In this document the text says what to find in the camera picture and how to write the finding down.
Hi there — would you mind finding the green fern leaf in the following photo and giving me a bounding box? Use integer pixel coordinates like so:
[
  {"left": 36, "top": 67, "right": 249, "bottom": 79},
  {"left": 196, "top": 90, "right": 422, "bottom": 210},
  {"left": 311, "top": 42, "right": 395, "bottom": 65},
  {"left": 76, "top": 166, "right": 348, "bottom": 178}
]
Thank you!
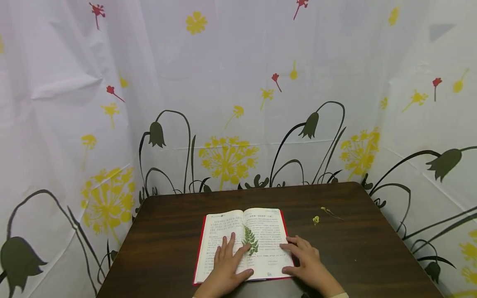
[{"left": 242, "top": 226, "right": 259, "bottom": 256}]

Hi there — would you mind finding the person's left hand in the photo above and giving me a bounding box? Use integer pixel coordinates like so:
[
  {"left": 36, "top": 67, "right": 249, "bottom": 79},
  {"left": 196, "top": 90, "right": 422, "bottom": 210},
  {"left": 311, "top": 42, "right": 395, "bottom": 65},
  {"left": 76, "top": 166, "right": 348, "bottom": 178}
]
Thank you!
[{"left": 195, "top": 232, "right": 255, "bottom": 293}]

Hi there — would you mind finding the yellow flower with thin stem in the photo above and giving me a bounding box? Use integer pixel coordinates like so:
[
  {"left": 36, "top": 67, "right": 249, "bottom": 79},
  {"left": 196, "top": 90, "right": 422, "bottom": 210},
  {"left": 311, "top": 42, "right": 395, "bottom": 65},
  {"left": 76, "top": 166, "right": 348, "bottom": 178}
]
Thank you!
[{"left": 320, "top": 207, "right": 344, "bottom": 221}]

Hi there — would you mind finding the person's right hand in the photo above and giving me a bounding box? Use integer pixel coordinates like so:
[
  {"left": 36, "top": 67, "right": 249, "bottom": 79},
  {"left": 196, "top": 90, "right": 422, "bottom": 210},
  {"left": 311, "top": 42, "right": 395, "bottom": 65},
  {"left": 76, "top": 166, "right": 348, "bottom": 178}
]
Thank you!
[{"left": 279, "top": 235, "right": 346, "bottom": 297}]

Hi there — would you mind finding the book with red cover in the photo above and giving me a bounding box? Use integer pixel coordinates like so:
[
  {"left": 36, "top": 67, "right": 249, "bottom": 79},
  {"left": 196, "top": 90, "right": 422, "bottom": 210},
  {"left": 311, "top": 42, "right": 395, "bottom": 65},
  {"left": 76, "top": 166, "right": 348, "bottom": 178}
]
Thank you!
[{"left": 193, "top": 208, "right": 296, "bottom": 286}]

